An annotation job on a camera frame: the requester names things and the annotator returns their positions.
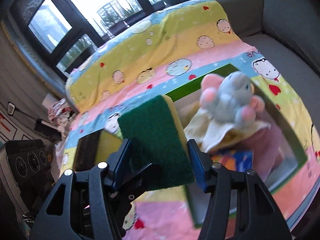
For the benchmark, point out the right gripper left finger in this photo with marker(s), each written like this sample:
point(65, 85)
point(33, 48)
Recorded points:
point(119, 165)

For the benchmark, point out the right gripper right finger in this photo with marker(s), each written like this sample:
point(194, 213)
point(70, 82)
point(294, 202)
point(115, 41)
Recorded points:
point(201, 165)

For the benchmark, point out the green yellow sponge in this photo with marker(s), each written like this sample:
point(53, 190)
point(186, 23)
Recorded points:
point(157, 137)

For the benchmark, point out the purple knitted cloth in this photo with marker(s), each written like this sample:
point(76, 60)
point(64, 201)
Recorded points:
point(265, 146)

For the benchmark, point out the cream fluffy cloth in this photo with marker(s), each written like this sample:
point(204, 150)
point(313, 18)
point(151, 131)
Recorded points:
point(211, 135)

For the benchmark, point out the black rectangular box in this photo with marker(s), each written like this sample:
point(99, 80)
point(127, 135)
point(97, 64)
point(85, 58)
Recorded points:
point(94, 148)

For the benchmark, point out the blue orange small packet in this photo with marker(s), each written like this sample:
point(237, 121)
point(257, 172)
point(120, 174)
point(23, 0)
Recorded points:
point(235, 160)

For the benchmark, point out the green white open box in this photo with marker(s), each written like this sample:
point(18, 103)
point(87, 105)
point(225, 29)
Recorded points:
point(291, 149)

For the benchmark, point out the grey pink plush mouse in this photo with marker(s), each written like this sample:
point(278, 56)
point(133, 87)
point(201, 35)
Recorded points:
point(230, 99)

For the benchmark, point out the patterned clothes pile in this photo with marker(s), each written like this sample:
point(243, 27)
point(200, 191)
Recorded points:
point(61, 115)

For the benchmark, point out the colourful cartoon blanket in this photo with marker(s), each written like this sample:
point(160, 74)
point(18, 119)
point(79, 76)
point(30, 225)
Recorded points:
point(166, 50)

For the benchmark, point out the grey sofa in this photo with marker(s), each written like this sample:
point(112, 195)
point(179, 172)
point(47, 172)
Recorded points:
point(286, 32)

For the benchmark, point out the window with black frame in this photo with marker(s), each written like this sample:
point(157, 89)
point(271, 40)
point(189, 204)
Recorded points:
point(65, 32)

